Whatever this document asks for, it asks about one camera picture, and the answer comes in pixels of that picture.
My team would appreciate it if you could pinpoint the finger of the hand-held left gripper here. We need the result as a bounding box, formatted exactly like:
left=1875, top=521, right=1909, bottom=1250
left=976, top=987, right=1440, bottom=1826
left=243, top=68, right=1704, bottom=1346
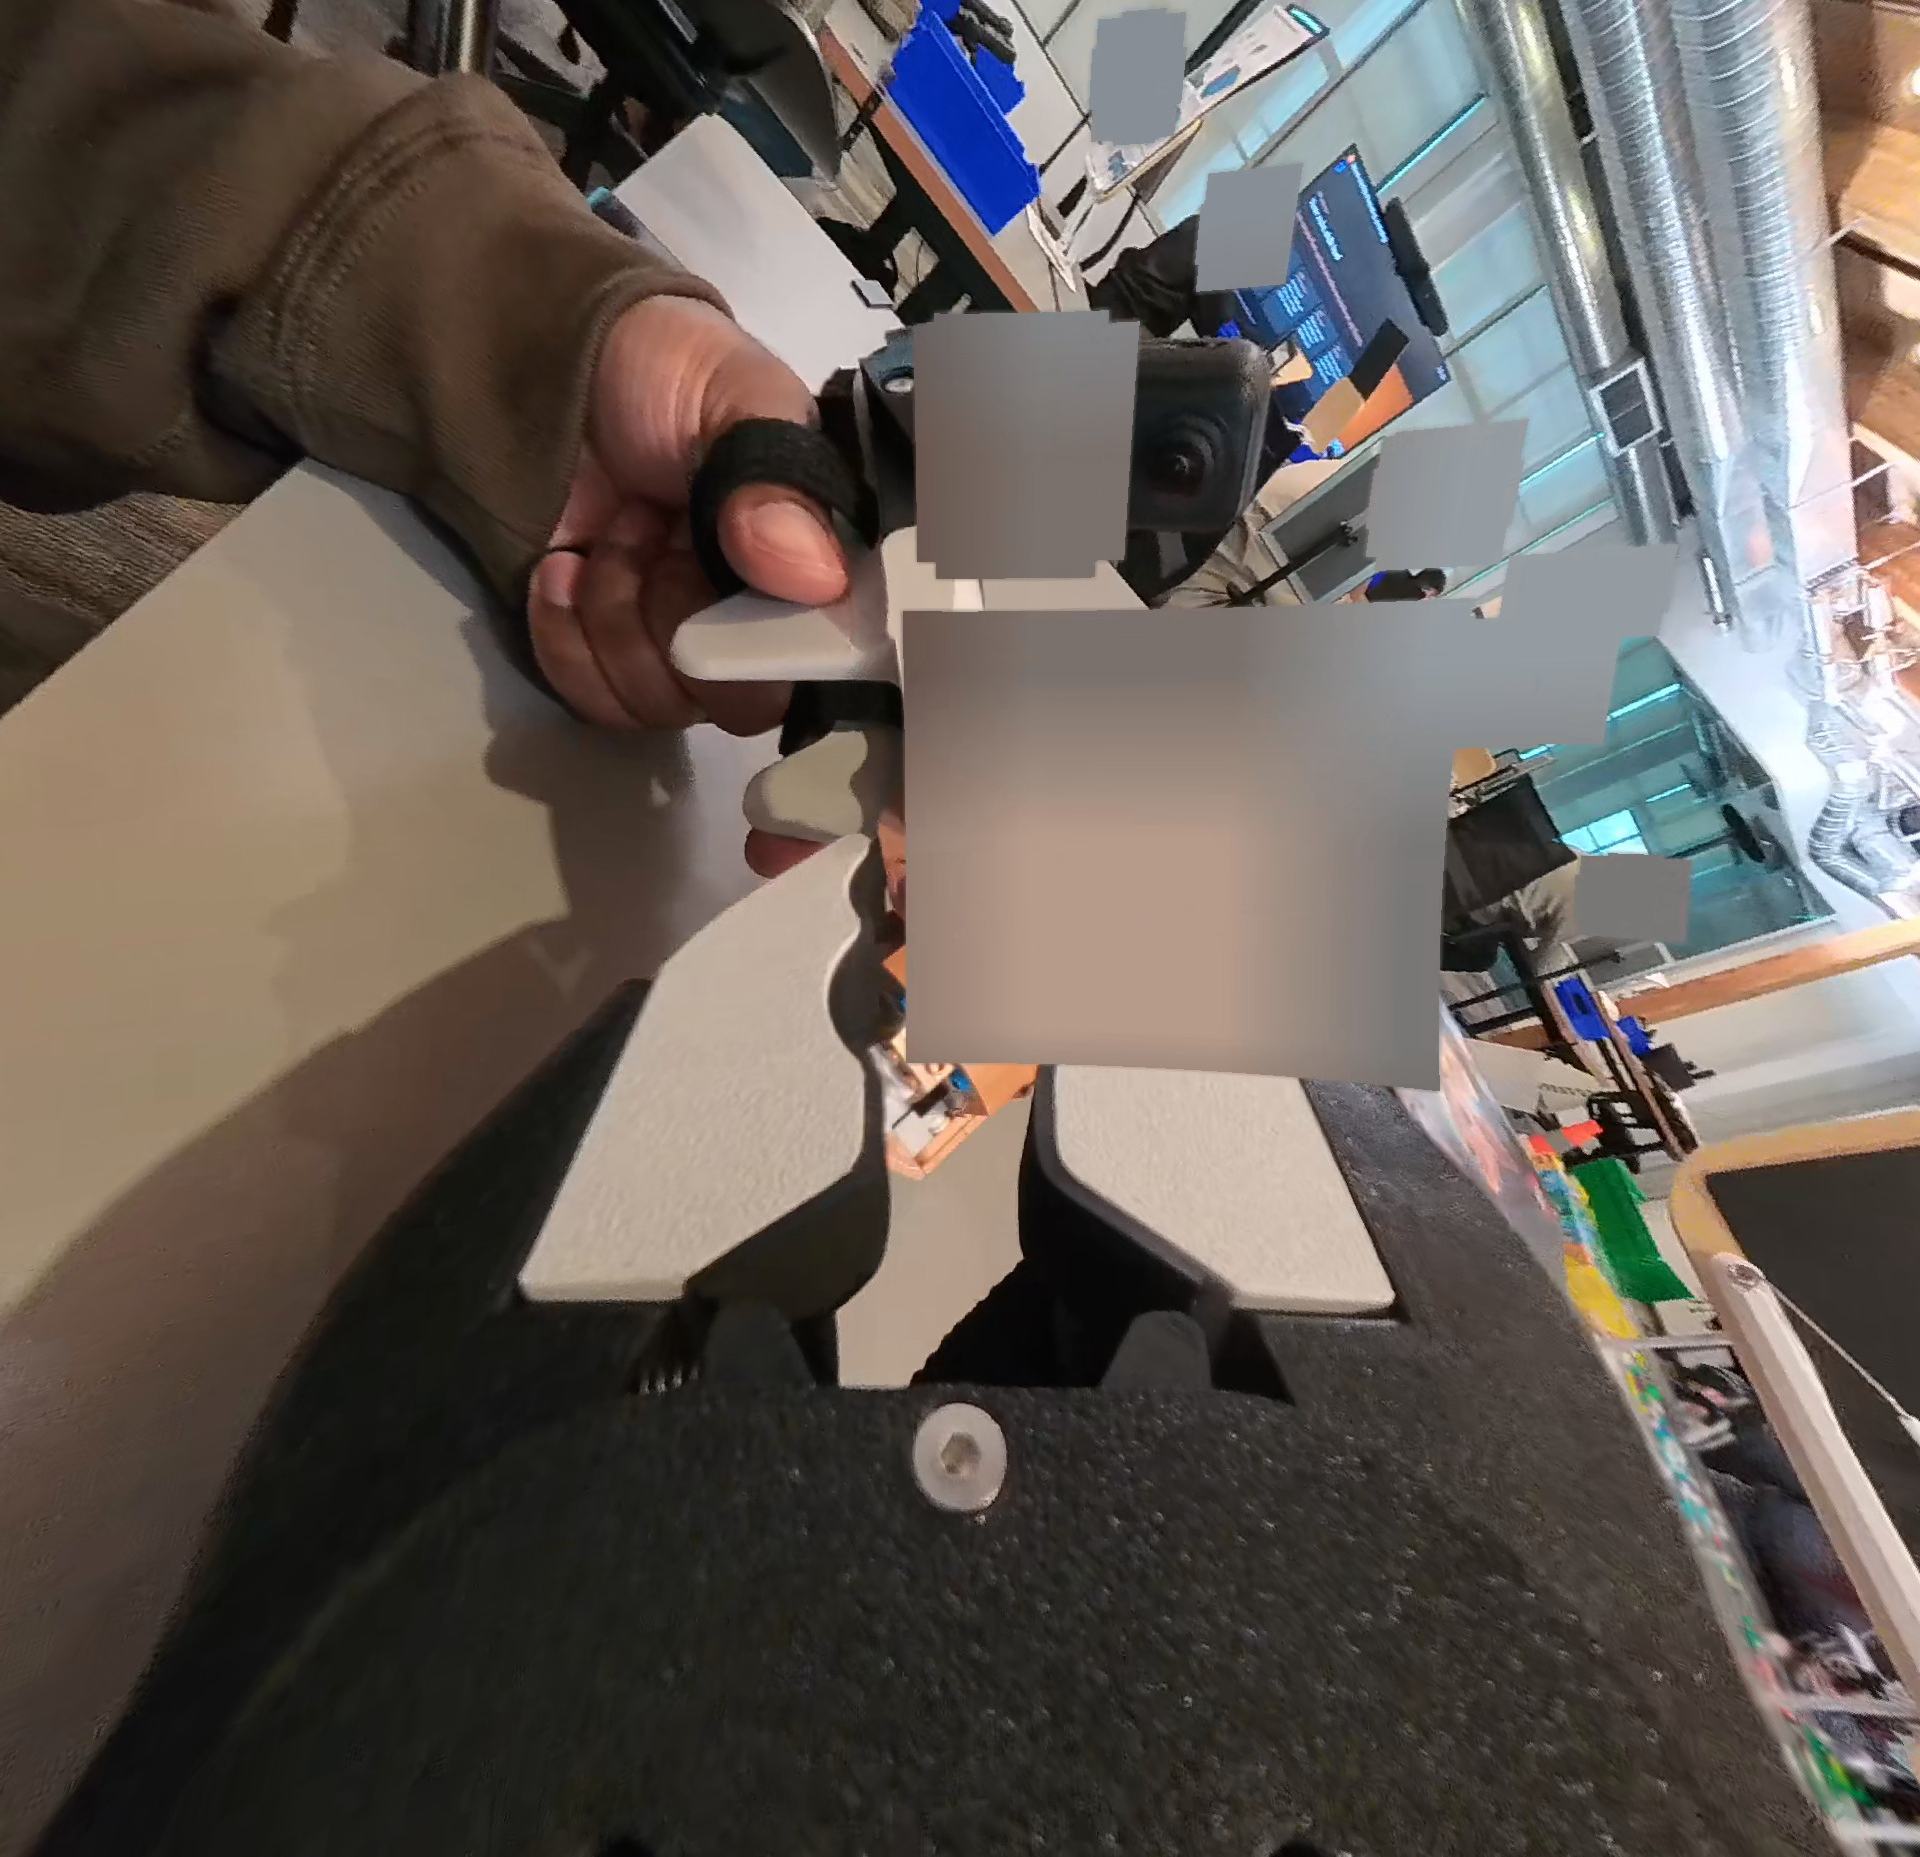
left=668, top=532, right=908, bottom=688

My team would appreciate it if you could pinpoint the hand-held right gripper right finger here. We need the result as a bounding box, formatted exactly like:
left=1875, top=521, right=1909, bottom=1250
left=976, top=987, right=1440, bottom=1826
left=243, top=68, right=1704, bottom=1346
left=1028, top=1070, right=1399, bottom=1319

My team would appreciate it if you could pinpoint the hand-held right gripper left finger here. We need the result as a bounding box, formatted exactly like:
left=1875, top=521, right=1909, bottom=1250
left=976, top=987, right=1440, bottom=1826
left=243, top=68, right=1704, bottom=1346
left=517, top=831, right=895, bottom=1312

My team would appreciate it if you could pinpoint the brown brick assembly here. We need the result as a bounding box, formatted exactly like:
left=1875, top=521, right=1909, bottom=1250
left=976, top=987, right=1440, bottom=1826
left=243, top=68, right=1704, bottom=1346
left=870, top=1034, right=1040, bottom=1175

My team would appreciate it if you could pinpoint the grey desk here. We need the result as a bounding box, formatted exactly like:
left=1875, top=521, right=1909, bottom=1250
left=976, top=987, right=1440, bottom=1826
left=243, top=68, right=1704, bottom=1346
left=0, top=117, right=1443, bottom=1618

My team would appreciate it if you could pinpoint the person's left hand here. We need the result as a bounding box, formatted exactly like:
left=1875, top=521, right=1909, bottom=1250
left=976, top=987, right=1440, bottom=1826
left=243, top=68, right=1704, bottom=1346
left=536, top=299, right=863, bottom=740

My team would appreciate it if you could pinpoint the black computer monitor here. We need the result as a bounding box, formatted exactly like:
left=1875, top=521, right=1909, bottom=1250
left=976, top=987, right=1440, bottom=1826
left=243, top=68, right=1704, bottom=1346
left=1247, top=147, right=1458, bottom=418

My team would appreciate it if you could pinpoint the green plastic pack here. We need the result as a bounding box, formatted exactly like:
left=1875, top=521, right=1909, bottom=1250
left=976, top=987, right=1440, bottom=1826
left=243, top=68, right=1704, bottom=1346
left=1562, top=1152, right=1701, bottom=1310

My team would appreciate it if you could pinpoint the stack of blue bins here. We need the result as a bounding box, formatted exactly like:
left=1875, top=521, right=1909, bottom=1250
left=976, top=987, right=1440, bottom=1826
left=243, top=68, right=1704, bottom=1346
left=886, top=0, right=1044, bottom=232

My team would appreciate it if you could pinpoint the black board with wooden edge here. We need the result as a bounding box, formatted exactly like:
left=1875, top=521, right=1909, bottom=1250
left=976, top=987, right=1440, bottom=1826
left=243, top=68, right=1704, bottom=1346
left=1668, top=1114, right=1920, bottom=1634

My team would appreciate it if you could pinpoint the black office chair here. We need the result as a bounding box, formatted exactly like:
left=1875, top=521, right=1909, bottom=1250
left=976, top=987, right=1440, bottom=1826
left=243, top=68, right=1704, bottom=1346
left=495, top=0, right=814, bottom=180

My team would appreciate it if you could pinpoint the silver ventilation duct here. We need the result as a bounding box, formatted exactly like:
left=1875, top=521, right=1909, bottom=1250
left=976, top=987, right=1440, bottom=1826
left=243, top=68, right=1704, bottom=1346
left=1443, top=0, right=1920, bottom=900

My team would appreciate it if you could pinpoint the white cable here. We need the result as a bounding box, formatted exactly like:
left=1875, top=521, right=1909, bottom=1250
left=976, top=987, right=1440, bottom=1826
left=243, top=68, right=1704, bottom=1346
left=1717, top=1250, right=1920, bottom=1433

